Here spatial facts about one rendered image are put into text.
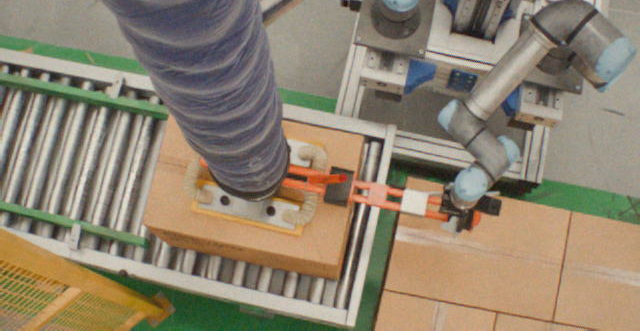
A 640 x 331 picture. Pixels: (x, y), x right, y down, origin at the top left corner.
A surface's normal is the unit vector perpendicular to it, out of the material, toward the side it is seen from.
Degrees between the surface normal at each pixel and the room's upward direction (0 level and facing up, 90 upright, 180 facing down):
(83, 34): 0
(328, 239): 0
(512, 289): 0
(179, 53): 74
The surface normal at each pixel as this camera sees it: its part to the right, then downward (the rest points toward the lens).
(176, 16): 0.37, 0.81
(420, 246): -0.03, -0.25
